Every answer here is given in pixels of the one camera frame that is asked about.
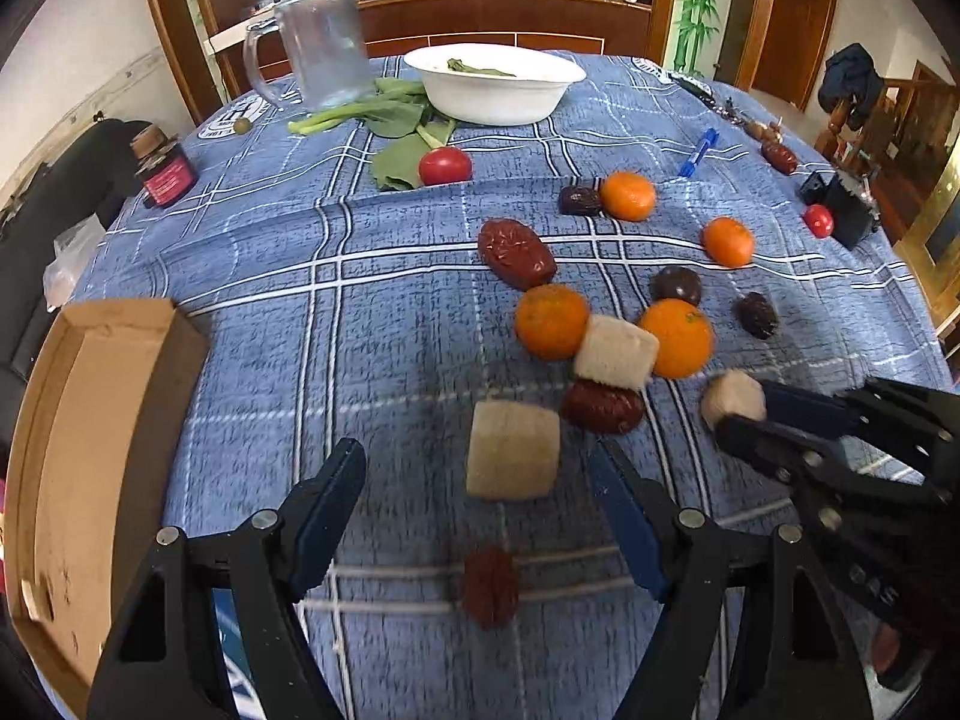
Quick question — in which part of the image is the beige cube small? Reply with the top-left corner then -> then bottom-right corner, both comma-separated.
701,369 -> 766,431

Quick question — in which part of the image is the orange tangerine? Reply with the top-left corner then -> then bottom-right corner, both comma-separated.
701,216 -> 755,268
599,171 -> 658,223
638,298 -> 713,379
514,284 -> 590,361

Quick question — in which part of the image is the black mug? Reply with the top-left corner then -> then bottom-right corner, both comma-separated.
799,171 -> 880,250

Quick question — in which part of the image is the red tomato near mug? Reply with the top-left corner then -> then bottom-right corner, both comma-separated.
802,203 -> 835,239

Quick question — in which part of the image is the dark round plum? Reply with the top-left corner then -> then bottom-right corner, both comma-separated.
649,265 -> 703,307

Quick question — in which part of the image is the brown cardboard box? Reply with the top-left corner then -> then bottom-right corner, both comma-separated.
3,299 -> 208,717

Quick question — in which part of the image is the blue marker pen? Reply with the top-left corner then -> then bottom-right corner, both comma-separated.
679,128 -> 719,179

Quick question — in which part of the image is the dark jacket on railing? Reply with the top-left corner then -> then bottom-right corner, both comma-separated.
817,43 -> 884,132

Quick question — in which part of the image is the large red jujube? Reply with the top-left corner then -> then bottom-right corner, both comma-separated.
478,218 -> 556,291

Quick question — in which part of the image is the blue plaid tablecloth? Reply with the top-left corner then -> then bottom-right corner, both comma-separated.
76,55 -> 952,718

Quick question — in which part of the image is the brown wooden door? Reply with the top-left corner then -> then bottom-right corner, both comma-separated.
752,0 -> 838,110

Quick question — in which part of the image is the clear plastic bag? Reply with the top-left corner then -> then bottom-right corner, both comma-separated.
43,215 -> 106,312

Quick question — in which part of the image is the red tomato near greens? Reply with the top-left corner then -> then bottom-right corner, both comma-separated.
418,146 -> 473,185

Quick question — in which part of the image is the white bowl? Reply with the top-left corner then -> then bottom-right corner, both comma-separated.
404,43 -> 586,127

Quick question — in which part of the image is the dark jar pink label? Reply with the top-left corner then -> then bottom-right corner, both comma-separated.
130,124 -> 199,208

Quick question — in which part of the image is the black sofa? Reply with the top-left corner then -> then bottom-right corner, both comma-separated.
0,119 -> 148,450

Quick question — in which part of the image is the green leafy vegetable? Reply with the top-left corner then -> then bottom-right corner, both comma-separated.
288,76 -> 457,190

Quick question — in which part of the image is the wooden sideboard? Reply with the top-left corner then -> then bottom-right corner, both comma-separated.
358,0 -> 669,62

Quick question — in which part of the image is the clear plastic pitcher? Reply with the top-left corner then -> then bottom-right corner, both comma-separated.
242,0 -> 374,112

